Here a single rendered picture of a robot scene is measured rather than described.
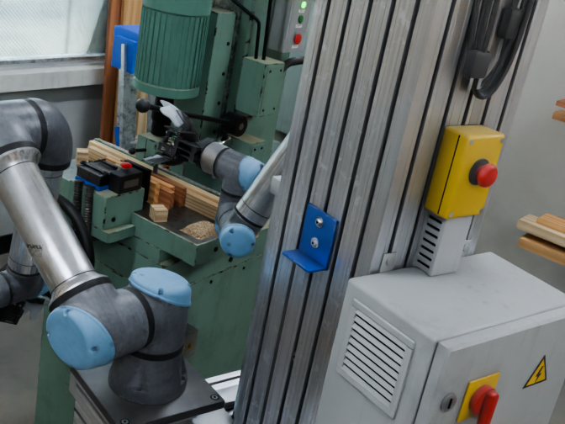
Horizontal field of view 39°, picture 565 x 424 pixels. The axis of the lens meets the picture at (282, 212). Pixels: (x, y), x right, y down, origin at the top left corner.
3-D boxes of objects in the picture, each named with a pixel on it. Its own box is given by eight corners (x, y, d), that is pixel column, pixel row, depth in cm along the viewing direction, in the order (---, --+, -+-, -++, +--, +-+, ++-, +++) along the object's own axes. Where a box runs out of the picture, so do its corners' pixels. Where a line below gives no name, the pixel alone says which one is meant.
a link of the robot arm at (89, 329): (165, 331, 140) (28, 84, 153) (97, 359, 129) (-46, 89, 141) (133, 360, 148) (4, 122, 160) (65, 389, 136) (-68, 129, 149)
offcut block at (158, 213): (161, 215, 210) (162, 204, 209) (166, 221, 207) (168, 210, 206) (149, 215, 208) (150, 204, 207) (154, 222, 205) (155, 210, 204)
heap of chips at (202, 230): (179, 230, 204) (180, 223, 203) (204, 221, 212) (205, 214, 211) (199, 240, 200) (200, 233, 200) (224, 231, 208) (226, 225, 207)
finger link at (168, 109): (155, 91, 190) (172, 123, 188) (171, 93, 195) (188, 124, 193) (147, 98, 192) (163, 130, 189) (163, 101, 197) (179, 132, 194)
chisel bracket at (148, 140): (134, 162, 221) (137, 134, 218) (169, 155, 232) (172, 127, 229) (153, 172, 217) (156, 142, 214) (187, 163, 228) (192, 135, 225)
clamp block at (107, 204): (65, 210, 209) (67, 178, 206) (103, 200, 220) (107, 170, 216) (103, 231, 202) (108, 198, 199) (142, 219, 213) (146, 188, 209)
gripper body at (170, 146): (161, 123, 187) (200, 140, 182) (185, 125, 195) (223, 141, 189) (153, 153, 189) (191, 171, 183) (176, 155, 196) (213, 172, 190)
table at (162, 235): (9, 191, 221) (10, 170, 219) (93, 172, 245) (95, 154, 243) (168, 278, 192) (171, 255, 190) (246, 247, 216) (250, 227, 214)
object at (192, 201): (86, 159, 238) (87, 146, 236) (91, 158, 239) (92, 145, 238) (253, 239, 207) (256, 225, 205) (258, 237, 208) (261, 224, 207)
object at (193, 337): (141, 357, 212) (145, 331, 209) (173, 341, 222) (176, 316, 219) (164, 371, 208) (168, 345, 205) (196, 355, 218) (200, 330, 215)
